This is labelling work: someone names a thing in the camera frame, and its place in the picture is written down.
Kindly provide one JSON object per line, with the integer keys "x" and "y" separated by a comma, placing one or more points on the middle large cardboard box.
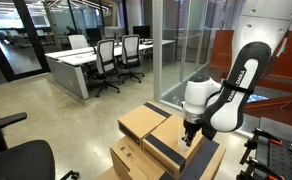
{"x": 130, "y": 162}

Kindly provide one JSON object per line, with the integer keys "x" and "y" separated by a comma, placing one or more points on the white desk chair right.
{"x": 105, "y": 64}

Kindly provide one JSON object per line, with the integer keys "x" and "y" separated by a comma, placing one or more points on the upper cardboard box under jug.
{"x": 162, "y": 147}

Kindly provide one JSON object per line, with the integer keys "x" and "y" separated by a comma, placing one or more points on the white office desk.
{"x": 66, "y": 69}

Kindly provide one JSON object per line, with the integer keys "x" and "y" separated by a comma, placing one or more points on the office chair far right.
{"x": 130, "y": 57}

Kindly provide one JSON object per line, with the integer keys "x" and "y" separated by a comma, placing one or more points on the black perforated mounting board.
{"x": 278, "y": 158}

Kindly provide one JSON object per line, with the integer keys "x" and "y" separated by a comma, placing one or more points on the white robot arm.
{"x": 259, "y": 37}

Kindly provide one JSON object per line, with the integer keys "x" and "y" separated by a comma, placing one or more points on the grey mesh office chair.
{"x": 32, "y": 160}

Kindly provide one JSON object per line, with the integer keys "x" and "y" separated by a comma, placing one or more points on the bottom flat cardboard box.
{"x": 204, "y": 166}

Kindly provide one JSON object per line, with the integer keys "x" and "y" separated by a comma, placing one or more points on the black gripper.
{"x": 191, "y": 128}

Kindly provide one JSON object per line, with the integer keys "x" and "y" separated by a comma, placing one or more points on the clear plastic measuring jug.
{"x": 181, "y": 143}

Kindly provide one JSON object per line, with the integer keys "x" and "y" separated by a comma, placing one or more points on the black orange clamp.
{"x": 256, "y": 164}
{"x": 257, "y": 132}

